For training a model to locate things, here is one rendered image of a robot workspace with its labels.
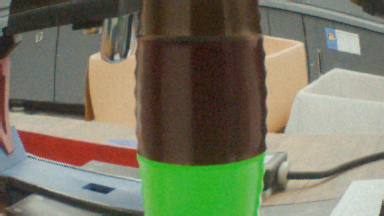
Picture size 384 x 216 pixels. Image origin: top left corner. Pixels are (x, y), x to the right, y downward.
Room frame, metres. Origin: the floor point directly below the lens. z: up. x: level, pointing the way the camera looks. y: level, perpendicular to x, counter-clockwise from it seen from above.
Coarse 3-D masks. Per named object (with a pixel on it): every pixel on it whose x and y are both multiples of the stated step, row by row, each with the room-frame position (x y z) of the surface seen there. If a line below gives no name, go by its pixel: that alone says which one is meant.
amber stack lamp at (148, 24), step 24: (144, 0) 0.32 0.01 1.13; (168, 0) 0.32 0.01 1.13; (192, 0) 0.31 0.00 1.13; (216, 0) 0.31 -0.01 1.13; (240, 0) 0.32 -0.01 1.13; (144, 24) 0.32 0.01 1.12; (168, 24) 0.32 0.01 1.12; (192, 24) 0.31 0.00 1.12; (216, 24) 0.31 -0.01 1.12; (240, 24) 0.32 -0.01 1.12
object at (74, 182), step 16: (0, 144) 0.66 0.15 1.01; (16, 144) 0.69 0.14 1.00; (0, 160) 0.64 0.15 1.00; (16, 160) 0.67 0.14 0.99; (32, 160) 0.69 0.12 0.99; (16, 176) 0.63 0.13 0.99; (32, 176) 0.64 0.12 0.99; (48, 176) 0.65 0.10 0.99; (64, 176) 0.65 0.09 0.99; (80, 176) 0.66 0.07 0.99; (96, 176) 0.67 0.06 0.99; (64, 192) 0.61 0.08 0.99; (80, 192) 0.62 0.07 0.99; (96, 192) 0.62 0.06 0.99; (112, 192) 0.63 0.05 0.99; (128, 192) 0.63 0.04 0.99; (128, 208) 0.59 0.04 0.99
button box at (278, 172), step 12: (276, 156) 0.97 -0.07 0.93; (372, 156) 0.99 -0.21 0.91; (276, 168) 0.94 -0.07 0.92; (288, 168) 0.95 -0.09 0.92; (336, 168) 0.96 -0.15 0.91; (348, 168) 0.98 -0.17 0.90; (264, 180) 0.92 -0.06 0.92; (276, 180) 0.94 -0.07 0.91; (288, 180) 0.96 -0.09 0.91; (264, 192) 0.92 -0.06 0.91
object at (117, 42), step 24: (24, 0) 0.56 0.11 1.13; (48, 0) 0.55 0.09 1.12; (72, 0) 0.54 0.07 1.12; (96, 0) 0.54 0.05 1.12; (120, 0) 0.53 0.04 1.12; (24, 24) 0.56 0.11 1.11; (48, 24) 0.55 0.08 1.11; (72, 24) 0.61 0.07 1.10; (96, 24) 0.60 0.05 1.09; (120, 24) 0.55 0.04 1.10; (120, 48) 0.55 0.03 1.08
